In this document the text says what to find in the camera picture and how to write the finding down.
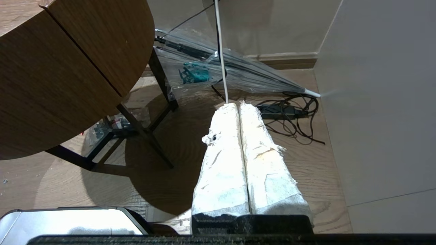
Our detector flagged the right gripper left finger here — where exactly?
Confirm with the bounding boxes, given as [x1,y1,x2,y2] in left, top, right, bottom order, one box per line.
[191,103,251,234]

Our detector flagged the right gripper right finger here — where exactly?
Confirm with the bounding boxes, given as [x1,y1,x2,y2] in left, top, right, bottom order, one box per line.
[239,101,314,234]

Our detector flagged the teal plastic object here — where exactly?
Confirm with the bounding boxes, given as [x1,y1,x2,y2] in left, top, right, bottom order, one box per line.
[178,62,212,84]

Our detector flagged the transparent folded umbrella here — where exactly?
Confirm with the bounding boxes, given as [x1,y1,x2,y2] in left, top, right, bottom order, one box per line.
[154,29,321,101]

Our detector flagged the round wooden table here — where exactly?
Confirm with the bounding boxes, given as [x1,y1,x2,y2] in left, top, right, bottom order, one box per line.
[0,0,179,171]

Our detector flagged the black power adapter with cables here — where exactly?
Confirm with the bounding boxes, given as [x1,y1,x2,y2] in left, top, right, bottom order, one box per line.
[255,94,326,146]

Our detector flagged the white cable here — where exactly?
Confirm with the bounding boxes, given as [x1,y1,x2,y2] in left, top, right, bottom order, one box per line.
[214,0,229,104]

